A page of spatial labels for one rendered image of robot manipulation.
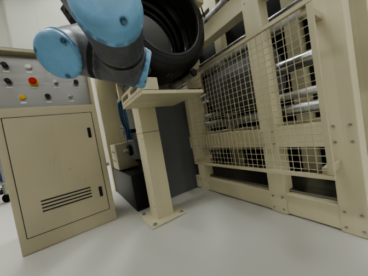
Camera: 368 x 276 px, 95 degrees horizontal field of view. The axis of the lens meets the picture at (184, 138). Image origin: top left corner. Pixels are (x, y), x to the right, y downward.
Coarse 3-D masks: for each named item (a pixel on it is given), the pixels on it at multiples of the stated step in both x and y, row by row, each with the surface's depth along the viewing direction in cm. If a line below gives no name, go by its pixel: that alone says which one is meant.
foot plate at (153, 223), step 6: (150, 210) 133; (174, 210) 126; (180, 210) 122; (144, 216) 125; (150, 216) 123; (168, 216) 119; (174, 216) 117; (150, 222) 115; (156, 222) 113; (162, 222) 112
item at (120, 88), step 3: (117, 84) 104; (120, 84) 106; (165, 84) 123; (168, 84) 124; (117, 87) 104; (120, 87) 105; (123, 87) 106; (159, 87) 120; (162, 87) 121; (117, 90) 105; (120, 90) 105; (123, 90) 106; (117, 93) 106; (120, 93) 105; (123, 93) 106; (120, 96) 105; (120, 99) 107
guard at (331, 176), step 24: (312, 0) 63; (288, 24) 69; (312, 24) 63; (264, 48) 79; (312, 48) 64; (312, 96) 67; (192, 144) 138; (240, 144) 99; (240, 168) 101; (264, 168) 89
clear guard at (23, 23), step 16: (0, 0) 104; (16, 0) 108; (32, 0) 113; (48, 0) 118; (0, 16) 104; (16, 16) 108; (32, 16) 112; (48, 16) 117; (64, 16) 122; (0, 32) 103; (16, 32) 108; (32, 32) 112; (16, 48) 107; (32, 48) 111
